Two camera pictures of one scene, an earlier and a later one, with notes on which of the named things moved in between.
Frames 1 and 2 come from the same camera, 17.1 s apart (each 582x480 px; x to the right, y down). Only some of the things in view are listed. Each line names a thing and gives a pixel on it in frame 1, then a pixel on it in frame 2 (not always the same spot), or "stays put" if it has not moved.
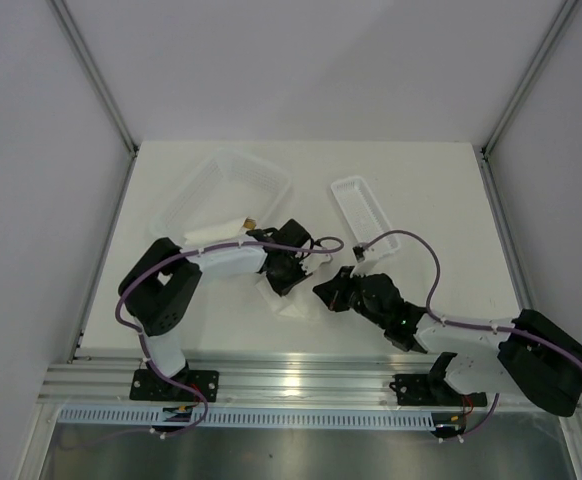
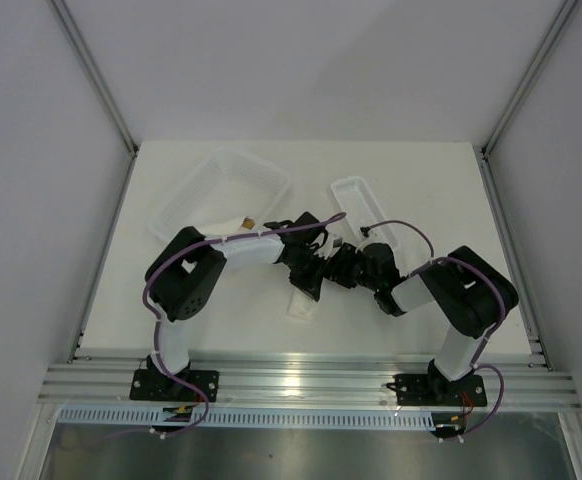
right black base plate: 427,390 stays put
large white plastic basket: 231,185 stays put
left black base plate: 146,386 stays put
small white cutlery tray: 361,215 stays put
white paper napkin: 285,305 -> 301,305
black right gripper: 332,292 -> 340,262
